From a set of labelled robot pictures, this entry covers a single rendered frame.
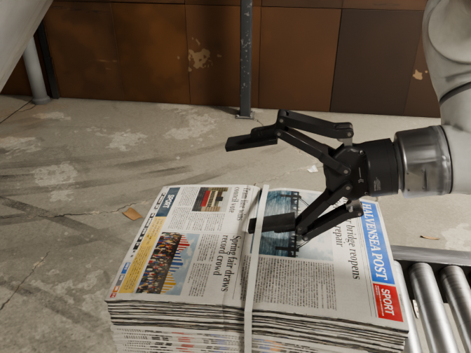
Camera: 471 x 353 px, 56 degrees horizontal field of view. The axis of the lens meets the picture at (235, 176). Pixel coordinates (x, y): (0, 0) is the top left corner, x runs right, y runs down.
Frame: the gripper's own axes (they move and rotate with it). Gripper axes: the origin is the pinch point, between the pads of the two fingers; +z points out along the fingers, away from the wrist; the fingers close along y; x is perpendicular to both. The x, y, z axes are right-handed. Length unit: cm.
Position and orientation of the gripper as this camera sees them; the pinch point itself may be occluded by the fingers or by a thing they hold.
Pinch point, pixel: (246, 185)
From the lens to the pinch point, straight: 63.7
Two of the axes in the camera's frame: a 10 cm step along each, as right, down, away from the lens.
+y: 2.3, 8.5, 4.8
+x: 1.4, -5.1, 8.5
